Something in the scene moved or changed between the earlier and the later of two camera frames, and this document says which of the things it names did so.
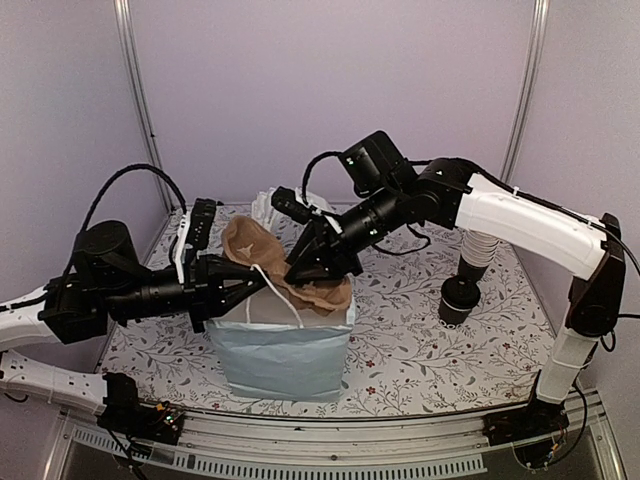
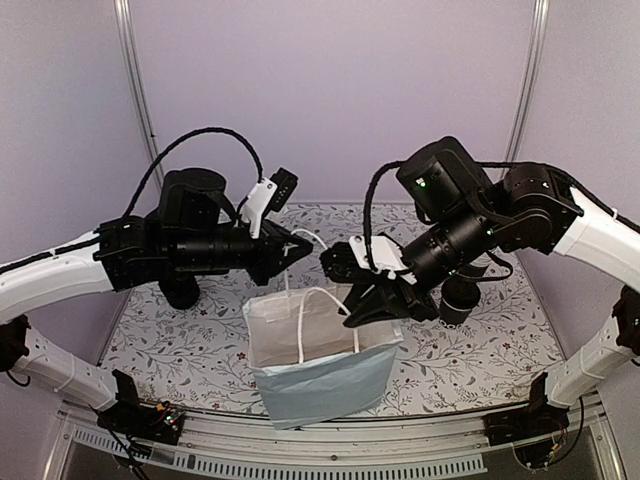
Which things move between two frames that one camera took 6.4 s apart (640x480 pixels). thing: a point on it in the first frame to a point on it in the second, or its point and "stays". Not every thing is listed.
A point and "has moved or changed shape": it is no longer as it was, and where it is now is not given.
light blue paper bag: x=276 y=350 has moved or changed shape
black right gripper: x=327 y=251 to x=400 y=302
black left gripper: x=204 y=291 to x=271 y=256
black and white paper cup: x=459 y=295 stays
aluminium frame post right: x=528 y=90 stays
